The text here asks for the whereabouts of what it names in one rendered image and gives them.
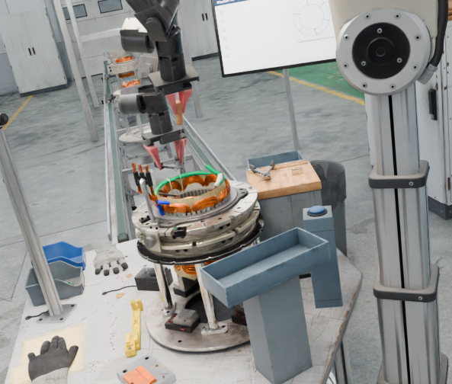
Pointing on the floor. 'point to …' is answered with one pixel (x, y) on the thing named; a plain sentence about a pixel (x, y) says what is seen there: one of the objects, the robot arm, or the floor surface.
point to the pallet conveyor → (120, 200)
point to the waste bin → (337, 216)
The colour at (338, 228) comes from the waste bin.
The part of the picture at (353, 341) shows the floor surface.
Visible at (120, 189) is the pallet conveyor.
